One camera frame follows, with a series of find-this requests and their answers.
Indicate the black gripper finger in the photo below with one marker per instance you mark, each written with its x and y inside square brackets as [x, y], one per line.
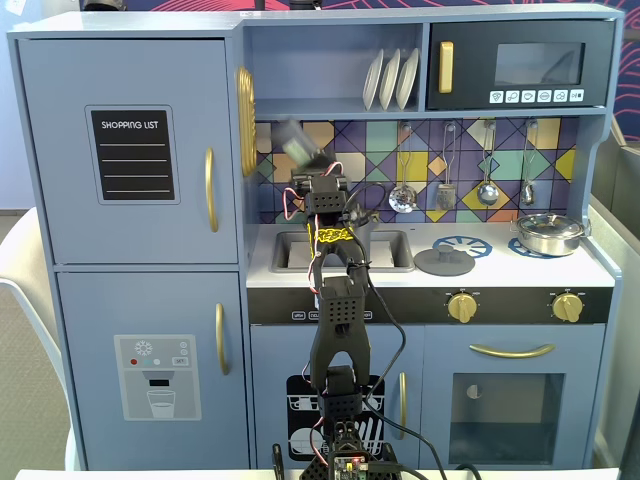
[327, 162]
[301, 172]

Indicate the gray salt shaker green label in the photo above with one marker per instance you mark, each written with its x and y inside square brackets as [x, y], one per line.
[295, 145]

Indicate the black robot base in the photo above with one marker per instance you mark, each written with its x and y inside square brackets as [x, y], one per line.
[315, 467]

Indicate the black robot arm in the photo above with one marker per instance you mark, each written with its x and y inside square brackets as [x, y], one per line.
[340, 310]

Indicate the gray toy sink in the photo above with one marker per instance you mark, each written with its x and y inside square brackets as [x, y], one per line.
[280, 250]

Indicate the gold toy telephone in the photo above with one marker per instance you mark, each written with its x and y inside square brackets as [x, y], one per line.
[246, 120]

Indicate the metal slotted skimmer spoon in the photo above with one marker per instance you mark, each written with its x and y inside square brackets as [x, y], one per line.
[402, 199]

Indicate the blue wooden toy kitchen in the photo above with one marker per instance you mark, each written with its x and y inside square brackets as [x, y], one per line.
[330, 75]

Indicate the white toy plate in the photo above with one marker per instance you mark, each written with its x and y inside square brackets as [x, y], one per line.
[372, 80]
[407, 77]
[389, 80]

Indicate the metal slotted spatula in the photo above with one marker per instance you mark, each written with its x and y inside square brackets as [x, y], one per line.
[445, 197]

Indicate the gray pot lid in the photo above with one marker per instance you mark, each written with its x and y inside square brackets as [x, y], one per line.
[445, 262]

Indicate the dark object behind kitchen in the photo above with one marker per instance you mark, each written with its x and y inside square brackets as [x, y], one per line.
[102, 4]
[305, 3]

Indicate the metal ladle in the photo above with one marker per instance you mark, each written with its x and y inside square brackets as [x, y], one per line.
[487, 192]

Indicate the black microwave door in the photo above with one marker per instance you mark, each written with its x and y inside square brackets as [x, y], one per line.
[470, 65]

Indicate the gold stove knob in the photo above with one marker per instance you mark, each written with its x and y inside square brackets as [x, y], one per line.
[461, 306]
[566, 306]

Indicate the metal serving spoon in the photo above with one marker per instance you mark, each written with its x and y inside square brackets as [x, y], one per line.
[527, 192]

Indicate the steel pot with lid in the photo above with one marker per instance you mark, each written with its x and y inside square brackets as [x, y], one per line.
[550, 235]

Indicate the blue oven door with window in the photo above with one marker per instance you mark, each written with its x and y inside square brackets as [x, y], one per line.
[435, 400]

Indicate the blue fridge door with chalkboard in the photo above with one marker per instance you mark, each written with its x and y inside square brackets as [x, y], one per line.
[60, 150]

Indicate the blue freezer door with dispenser print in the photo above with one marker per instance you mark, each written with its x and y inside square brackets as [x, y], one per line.
[90, 310]

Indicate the black table clamp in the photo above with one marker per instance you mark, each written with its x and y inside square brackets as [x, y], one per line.
[278, 460]

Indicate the white chair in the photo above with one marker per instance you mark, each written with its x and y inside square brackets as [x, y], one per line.
[25, 240]

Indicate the gray partition panel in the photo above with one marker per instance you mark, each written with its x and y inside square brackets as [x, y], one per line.
[625, 200]

